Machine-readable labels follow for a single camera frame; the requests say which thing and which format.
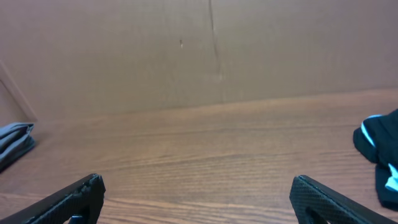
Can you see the folded grey shorts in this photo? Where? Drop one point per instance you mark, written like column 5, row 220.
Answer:
column 16, row 141

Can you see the black shorts with mesh lining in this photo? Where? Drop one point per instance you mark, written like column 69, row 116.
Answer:
column 376, row 140

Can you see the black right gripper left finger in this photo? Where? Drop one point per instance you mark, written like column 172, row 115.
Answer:
column 80, row 202

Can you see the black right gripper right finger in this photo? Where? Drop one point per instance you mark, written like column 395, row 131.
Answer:
column 315, row 203

